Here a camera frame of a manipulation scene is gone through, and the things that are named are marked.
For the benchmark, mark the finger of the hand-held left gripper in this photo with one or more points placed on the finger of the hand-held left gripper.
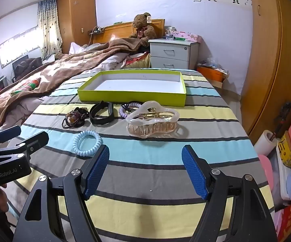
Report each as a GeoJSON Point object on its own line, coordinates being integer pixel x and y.
{"type": "Point", "coordinates": [36, 141]}
{"type": "Point", "coordinates": [7, 134]}

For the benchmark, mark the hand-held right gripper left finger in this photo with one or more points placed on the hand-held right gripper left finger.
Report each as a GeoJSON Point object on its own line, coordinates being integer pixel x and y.
{"type": "Point", "coordinates": [97, 171]}

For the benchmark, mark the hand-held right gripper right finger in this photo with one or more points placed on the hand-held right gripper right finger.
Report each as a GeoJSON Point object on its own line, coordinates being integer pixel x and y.
{"type": "Point", "coordinates": [194, 171]}

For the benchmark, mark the large translucent hair claw clip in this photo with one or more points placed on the large translucent hair claw clip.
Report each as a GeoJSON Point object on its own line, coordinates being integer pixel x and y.
{"type": "Point", "coordinates": [150, 128]}

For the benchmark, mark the shallow green cardboard box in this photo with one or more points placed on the shallow green cardboard box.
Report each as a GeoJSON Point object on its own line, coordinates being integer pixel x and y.
{"type": "Point", "coordinates": [135, 97]}

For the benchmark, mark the striped bed sheet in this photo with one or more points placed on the striped bed sheet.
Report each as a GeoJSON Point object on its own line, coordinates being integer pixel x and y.
{"type": "Point", "coordinates": [148, 156]}

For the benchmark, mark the red green plaid cloth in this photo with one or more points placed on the red green plaid cloth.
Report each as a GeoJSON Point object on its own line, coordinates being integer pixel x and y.
{"type": "Point", "coordinates": [27, 85]}

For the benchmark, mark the black wristband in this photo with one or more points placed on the black wristband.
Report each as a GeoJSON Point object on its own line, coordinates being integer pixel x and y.
{"type": "Point", "coordinates": [109, 111]}

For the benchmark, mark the brown blanket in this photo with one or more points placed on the brown blanket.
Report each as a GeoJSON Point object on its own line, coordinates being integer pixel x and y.
{"type": "Point", "coordinates": [59, 73]}

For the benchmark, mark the white paper roll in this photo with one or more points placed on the white paper roll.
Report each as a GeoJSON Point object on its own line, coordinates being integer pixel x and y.
{"type": "Point", "coordinates": [262, 143]}

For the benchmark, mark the window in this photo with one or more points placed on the window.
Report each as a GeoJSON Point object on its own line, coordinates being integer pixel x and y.
{"type": "Point", "coordinates": [19, 44]}

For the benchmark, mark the yellow box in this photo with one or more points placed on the yellow box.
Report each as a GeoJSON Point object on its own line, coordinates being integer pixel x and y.
{"type": "Point", "coordinates": [287, 153]}

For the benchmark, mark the orange storage box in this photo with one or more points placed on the orange storage box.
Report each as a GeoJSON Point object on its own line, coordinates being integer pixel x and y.
{"type": "Point", "coordinates": [211, 74]}

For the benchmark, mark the patterned curtain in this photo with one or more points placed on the patterned curtain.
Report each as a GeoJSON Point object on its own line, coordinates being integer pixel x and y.
{"type": "Point", "coordinates": [48, 30]}

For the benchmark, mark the red and yellow pillow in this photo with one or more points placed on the red and yellow pillow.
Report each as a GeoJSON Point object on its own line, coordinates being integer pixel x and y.
{"type": "Point", "coordinates": [138, 61]}

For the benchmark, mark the grey nightstand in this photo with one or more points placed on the grey nightstand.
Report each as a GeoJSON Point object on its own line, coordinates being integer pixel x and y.
{"type": "Point", "coordinates": [170, 53]}

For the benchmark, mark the power strip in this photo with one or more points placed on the power strip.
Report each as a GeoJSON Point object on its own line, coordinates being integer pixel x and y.
{"type": "Point", "coordinates": [97, 31]}

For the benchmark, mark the tall orange wooden wardrobe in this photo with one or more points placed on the tall orange wooden wardrobe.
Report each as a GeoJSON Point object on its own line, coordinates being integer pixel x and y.
{"type": "Point", "coordinates": [77, 17]}

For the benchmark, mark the pink floral box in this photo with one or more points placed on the pink floral box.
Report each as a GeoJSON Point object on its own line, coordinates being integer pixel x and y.
{"type": "Point", "coordinates": [189, 35]}

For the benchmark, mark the wooden headboard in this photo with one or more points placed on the wooden headboard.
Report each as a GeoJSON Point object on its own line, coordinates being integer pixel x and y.
{"type": "Point", "coordinates": [120, 31]}

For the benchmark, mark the clear plastic container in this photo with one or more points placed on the clear plastic container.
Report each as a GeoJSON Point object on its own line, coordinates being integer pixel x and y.
{"type": "Point", "coordinates": [170, 33]}

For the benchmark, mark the large wooden wardrobe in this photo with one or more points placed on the large wooden wardrobe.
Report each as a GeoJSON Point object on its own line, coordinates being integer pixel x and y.
{"type": "Point", "coordinates": [274, 55]}

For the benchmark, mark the brown teddy bear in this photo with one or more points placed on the brown teddy bear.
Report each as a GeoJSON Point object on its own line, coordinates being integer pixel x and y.
{"type": "Point", "coordinates": [143, 22]}

